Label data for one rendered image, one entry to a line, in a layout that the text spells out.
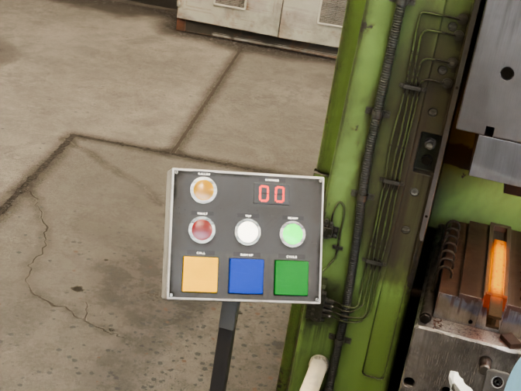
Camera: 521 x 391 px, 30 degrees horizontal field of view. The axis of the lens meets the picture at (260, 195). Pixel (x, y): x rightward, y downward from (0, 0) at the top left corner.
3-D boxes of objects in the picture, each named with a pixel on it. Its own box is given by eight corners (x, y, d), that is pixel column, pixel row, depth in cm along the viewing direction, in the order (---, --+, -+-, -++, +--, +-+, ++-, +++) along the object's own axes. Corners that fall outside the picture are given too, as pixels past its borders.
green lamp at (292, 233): (299, 248, 211) (302, 230, 209) (279, 243, 212) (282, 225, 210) (302, 242, 213) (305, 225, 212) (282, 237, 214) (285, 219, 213)
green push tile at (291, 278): (308, 295, 210) (309, 261, 211) (274, 295, 209) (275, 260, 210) (305, 295, 212) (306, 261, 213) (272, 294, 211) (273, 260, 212)
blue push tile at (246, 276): (263, 294, 208) (264, 259, 209) (228, 293, 207) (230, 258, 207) (261, 294, 210) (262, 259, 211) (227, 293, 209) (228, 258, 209)
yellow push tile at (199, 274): (217, 292, 206) (218, 257, 207) (182, 291, 204) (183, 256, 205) (216, 292, 208) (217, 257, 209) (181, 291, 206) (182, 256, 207)
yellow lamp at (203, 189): (210, 204, 207) (212, 185, 205) (189, 199, 208) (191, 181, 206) (215, 198, 210) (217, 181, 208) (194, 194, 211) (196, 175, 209)
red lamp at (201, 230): (208, 244, 206) (211, 226, 204) (188, 239, 207) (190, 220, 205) (213, 238, 209) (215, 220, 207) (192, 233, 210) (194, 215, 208)
